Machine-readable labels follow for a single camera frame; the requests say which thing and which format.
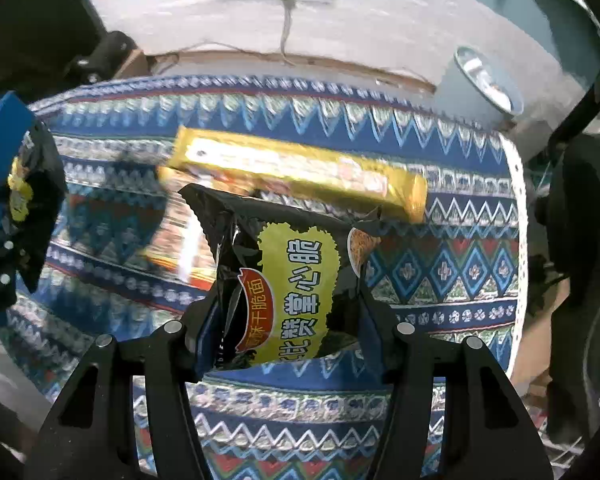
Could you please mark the cardboard box with blue rim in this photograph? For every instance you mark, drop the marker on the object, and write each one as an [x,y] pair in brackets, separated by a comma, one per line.
[5,120]

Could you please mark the gold long snack packet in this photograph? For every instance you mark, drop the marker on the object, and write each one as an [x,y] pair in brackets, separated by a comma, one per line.
[290,165]

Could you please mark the grey trash bin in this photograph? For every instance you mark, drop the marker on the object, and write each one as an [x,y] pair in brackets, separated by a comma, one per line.
[460,95]

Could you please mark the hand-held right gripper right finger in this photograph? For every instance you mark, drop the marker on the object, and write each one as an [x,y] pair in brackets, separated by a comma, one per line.
[375,340]

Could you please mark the orange yellow long snack packet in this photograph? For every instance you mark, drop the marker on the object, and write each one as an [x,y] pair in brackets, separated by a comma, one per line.
[180,240]

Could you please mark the brown cardboard sheet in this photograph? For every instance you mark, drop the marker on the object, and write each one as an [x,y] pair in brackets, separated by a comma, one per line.
[135,62]

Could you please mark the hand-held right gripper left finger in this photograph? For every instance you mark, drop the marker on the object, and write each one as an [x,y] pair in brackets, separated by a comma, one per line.
[205,345]

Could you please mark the blue patterned tablecloth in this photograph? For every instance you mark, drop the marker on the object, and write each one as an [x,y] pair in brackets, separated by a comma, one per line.
[430,270]

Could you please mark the dark caster wheel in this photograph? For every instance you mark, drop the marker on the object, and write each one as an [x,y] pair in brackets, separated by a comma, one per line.
[110,50]

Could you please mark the large black furniture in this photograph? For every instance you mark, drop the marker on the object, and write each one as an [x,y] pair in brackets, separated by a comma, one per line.
[30,20]

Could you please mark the black snack packet yellow label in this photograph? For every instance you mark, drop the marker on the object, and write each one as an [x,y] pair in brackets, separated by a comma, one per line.
[290,290]
[40,200]

